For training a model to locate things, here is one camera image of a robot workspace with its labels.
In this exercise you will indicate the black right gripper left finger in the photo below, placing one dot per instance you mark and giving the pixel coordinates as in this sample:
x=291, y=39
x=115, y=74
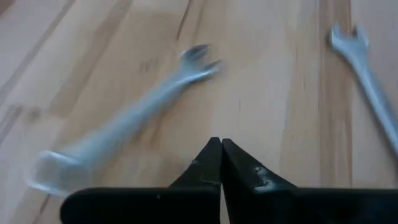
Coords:
x=174, y=205

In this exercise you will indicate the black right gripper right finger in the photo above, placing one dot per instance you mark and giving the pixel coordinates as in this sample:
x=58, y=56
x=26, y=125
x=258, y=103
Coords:
x=280, y=205

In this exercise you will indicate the silver combination wrench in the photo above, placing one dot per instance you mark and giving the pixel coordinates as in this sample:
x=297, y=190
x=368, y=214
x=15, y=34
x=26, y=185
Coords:
x=370, y=84
x=130, y=115

